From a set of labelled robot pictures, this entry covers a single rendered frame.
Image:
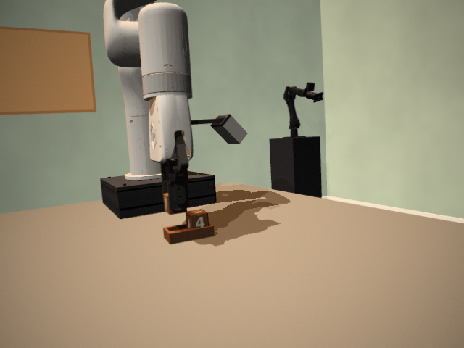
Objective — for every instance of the orange number cube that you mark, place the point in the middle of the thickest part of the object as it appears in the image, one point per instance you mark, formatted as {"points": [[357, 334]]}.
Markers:
{"points": [[170, 211], [196, 219]]}

